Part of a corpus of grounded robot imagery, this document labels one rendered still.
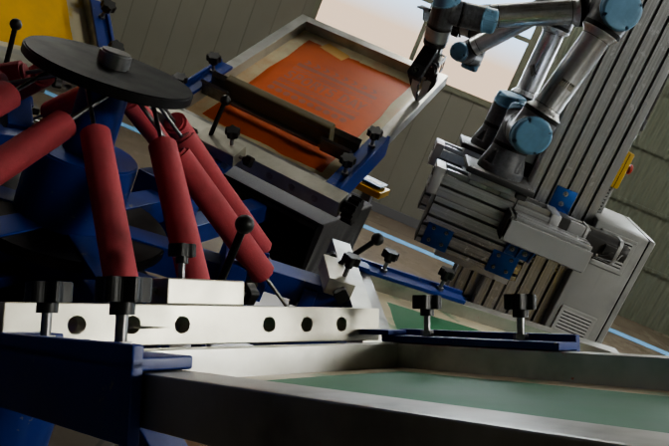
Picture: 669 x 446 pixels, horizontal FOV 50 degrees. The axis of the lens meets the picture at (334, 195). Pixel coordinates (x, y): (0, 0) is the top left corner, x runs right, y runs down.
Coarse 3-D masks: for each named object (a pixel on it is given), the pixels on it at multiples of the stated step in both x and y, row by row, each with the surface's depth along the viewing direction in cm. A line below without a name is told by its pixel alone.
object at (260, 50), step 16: (304, 16) 260; (288, 32) 249; (320, 32) 257; (336, 32) 255; (256, 48) 238; (272, 48) 243; (352, 48) 253; (368, 48) 250; (240, 64) 229; (384, 64) 250; (400, 64) 247; (432, 96) 237; (192, 112) 205; (400, 112) 223; (416, 112) 228; (224, 128) 202; (384, 128) 215; (400, 128) 219; (256, 144) 199; (288, 160) 196; (320, 176) 193
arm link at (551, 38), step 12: (540, 36) 282; (552, 36) 278; (564, 36) 279; (540, 48) 280; (552, 48) 279; (540, 60) 280; (552, 60) 281; (528, 72) 283; (540, 72) 281; (528, 84) 283; (540, 84) 284; (528, 96) 283
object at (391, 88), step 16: (368, 80) 241; (384, 80) 242; (400, 80) 244; (384, 96) 235; (320, 112) 222; (368, 112) 226; (352, 128) 218; (272, 144) 206; (288, 144) 207; (304, 144) 208; (304, 160) 203; (320, 160) 204
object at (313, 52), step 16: (304, 48) 250; (320, 48) 252; (288, 64) 240; (320, 64) 243; (336, 64) 245; (352, 64) 247; (256, 80) 230; (272, 80) 231; (208, 112) 212; (224, 112) 214; (240, 112) 215; (256, 128) 210; (272, 128) 212
